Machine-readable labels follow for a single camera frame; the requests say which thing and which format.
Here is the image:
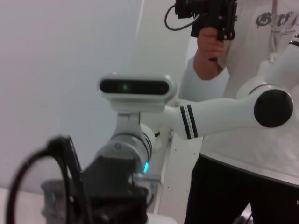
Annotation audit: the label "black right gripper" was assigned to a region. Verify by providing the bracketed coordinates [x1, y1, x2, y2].
[81, 155, 150, 224]

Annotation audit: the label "black glasses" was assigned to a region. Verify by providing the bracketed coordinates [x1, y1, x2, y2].
[6, 134, 94, 224]

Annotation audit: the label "black handheld teleoperation controller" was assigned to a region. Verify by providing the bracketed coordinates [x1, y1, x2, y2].
[174, 0, 238, 62]

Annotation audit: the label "operator forearm white sleeve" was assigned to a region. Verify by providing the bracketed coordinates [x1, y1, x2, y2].
[181, 49, 231, 110]

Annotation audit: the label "operator bare hand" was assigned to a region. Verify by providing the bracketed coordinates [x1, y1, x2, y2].
[197, 25, 234, 62]

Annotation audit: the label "white robot torso column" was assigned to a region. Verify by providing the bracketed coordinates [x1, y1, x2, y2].
[154, 129, 204, 216]

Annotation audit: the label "operator black trousers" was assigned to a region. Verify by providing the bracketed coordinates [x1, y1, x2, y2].
[183, 154, 299, 224]

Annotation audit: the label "person in white shirt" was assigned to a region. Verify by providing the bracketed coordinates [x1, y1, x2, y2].
[181, 0, 299, 187]

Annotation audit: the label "right camera mount bracket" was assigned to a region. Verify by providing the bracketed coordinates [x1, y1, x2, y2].
[116, 111, 141, 134]

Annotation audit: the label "right wrist camera silver housing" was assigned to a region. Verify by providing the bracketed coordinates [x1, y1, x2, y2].
[97, 72, 178, 112]

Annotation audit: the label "black controller cable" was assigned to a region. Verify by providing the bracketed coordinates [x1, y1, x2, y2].
[164, 4, 200, 32]

